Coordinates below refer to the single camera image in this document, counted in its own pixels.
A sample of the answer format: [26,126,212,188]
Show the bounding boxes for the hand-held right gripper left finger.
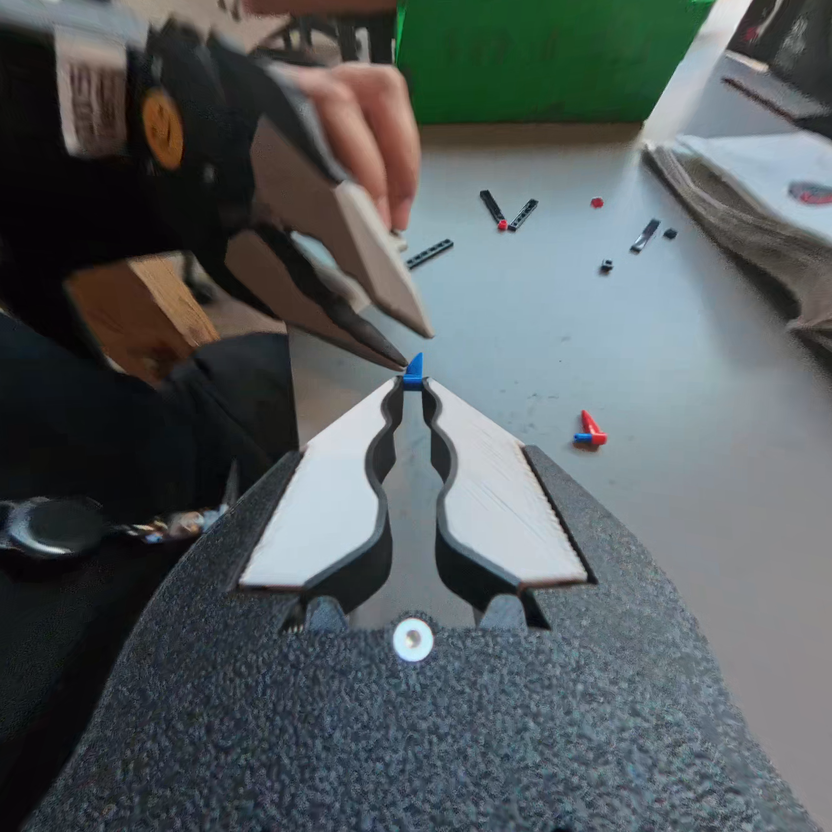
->
[238,376,407,612]

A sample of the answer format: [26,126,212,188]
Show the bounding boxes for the instruction booklet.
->
[642,133,832,355]

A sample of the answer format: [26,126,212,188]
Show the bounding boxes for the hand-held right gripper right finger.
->
[421,377,590,613]

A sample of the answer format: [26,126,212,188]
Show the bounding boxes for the green plastic bin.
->
[395,0,716,126]

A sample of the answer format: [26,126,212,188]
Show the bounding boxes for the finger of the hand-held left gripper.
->
[223,223,408,373]
[250,119,435,340]

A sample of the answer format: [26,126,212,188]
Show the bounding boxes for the wooden post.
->
[65,253,222,390]

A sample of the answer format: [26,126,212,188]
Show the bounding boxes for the long black holed toy beam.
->
[404,238,455,270]

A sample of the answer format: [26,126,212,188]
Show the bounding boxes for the black badge reel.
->
[6,497,108,560]

